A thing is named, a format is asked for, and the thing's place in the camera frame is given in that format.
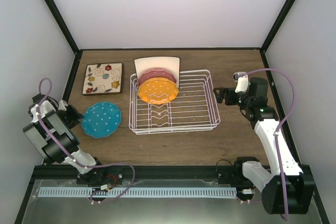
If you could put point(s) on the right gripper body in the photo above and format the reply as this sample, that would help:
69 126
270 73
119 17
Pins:
231 101

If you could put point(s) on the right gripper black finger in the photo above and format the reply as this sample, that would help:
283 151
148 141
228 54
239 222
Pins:
220 96
220 90

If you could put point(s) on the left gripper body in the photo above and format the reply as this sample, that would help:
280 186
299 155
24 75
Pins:
67 117

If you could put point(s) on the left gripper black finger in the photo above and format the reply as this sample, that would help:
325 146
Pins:
72 111
76 120

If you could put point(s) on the blue polka dot plate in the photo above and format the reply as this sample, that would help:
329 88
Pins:
101 119

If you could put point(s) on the yellow polka dot plate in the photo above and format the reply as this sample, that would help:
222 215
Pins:
158 90

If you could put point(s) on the pink polka dot plate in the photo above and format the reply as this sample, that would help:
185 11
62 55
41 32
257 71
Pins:
156 72

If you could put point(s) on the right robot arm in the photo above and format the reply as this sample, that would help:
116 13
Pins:
285 188

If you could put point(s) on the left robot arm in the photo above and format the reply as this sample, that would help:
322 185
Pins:
50 133

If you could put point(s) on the cream square plate black rim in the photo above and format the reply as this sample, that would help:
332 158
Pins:
169 63

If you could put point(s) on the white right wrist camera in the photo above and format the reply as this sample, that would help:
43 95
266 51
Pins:
241 78

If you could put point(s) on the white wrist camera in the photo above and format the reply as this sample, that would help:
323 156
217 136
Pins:
241 78
45 108

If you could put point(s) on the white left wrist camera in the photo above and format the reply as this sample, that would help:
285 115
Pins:
45 108

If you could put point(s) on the white wire dish rack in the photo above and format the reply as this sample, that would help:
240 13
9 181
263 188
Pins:
194 109

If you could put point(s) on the black front mounting rail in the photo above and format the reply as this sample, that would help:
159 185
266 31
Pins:
226 174

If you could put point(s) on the black aluminium frame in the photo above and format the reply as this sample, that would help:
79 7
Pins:
46 48

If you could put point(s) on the light blue slotted cable duct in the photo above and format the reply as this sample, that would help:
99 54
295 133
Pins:
140 192

